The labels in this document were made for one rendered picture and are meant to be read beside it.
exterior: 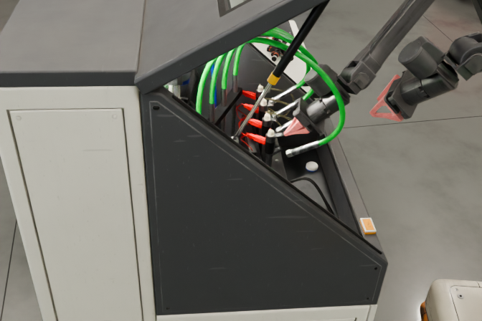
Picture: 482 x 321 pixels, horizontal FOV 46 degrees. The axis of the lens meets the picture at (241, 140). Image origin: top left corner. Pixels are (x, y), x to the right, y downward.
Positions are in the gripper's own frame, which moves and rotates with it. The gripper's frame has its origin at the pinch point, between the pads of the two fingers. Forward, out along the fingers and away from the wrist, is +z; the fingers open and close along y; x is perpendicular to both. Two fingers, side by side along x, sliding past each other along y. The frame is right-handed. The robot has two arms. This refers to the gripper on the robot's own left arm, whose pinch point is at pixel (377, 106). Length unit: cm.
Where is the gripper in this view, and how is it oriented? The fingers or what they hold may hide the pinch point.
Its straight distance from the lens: 134.9
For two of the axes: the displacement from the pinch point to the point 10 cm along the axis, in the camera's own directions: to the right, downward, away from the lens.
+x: 6.7, 7.0, 2.4
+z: -5.6, 2.7, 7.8
